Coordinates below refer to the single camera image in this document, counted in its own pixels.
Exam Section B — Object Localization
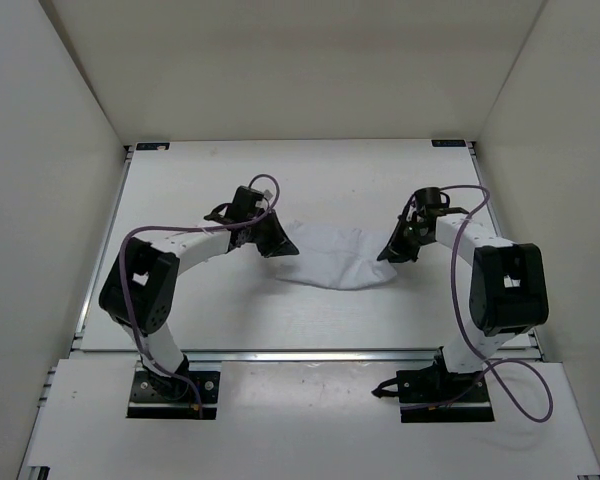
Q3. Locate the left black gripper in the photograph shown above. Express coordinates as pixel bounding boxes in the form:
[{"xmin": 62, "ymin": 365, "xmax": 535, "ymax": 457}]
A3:
[{"xmin": 248, "ymin": 208, "xmax": 299, "ymax": 257}]

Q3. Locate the white skirt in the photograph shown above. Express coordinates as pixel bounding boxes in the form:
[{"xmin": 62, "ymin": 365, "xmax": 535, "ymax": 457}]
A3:
[{"xmin": 276, "ymin": 221, "xmax": 397, "ymax": 291}]

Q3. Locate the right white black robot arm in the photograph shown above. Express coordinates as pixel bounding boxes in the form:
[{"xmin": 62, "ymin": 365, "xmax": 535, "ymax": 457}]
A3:
[{"xmin": 377, "ymin": 207, "xmax": 549, "ymax": 401}]

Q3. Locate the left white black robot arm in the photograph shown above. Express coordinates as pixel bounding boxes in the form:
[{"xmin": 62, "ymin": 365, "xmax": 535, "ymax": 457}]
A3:
[{"xmin": 99, "ymin": 209, "xmax": 299, "ymax": 398}]

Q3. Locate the right blue table label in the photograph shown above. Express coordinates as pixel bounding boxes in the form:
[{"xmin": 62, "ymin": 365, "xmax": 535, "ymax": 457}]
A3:
[{"xmin": 431, "ymin": 139, "xmax": 466, "ymax": 148}]

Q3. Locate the blue table label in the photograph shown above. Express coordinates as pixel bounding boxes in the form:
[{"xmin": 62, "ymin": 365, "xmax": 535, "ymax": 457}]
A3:
[
  {"xmin": 135, "ymin": 142, "xmax": 170, "ymax": 151},
  {"xmin": 431, "ymin": 139, "xmax": 466, "ymax": 148}
]

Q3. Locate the left blue table label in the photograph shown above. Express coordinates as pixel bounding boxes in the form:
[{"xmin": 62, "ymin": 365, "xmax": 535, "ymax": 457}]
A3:
[{"xmin": 135, "ymin": 142, "xmax": 170, "ymax": 151}]

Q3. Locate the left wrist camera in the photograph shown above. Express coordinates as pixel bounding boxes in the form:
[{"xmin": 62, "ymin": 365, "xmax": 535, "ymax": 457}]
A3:
[{"xmin": 204, "ymin": 186, "xmax": 275, "ymax": 231}]

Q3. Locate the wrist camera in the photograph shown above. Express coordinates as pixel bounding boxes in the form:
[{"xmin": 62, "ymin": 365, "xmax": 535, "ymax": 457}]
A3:
[
  {"xmin": 204, "ymin": 186, "xmax": 275, "ymax": 231},
  {"xmin": 406, "ymin": 187, "xmax": 468, "ymax": 221}
]

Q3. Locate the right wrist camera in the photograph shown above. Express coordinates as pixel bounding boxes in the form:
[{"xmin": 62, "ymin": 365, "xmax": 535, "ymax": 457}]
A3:
[{"xmin": 406, "ymin": 187, "xmax": 468, "ymax": 221}]

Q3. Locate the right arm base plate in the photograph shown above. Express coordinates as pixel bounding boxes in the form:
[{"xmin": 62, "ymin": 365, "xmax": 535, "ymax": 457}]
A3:
[{"xmin": 371, "ymin": 362, "xmax": 495, "ymax": 424}]

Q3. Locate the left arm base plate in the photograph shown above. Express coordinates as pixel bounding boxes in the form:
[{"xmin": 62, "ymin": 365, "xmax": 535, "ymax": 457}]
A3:
[{"xmin": 127, "ymin": 367, "xmax": 221, "ymax": 420}]

